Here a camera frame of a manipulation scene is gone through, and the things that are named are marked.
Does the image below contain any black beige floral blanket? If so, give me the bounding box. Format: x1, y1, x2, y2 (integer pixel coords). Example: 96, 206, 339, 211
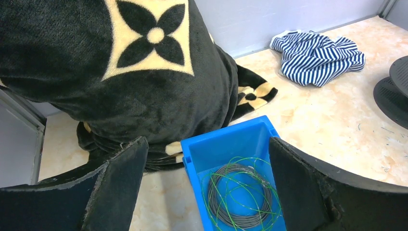
0, 0, 278, 173

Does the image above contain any thin green wire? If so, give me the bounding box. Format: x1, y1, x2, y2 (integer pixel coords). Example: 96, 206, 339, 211
201, 156, 283, 231

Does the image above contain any blue plastic bin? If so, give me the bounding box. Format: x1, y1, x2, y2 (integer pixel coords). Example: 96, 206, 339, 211
181, 116, 286, 231

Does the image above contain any black cable spool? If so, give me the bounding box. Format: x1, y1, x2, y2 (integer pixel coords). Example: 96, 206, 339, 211
373, 56, 408, 129

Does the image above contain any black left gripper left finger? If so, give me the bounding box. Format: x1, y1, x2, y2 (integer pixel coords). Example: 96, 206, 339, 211
0, 137, 149, 231

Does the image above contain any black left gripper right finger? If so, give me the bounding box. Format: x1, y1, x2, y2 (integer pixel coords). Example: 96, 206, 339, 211
269, 137, 408, 231

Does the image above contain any blue white striped cloth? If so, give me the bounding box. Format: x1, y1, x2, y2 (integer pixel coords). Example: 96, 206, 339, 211
269, 30, 366, 87

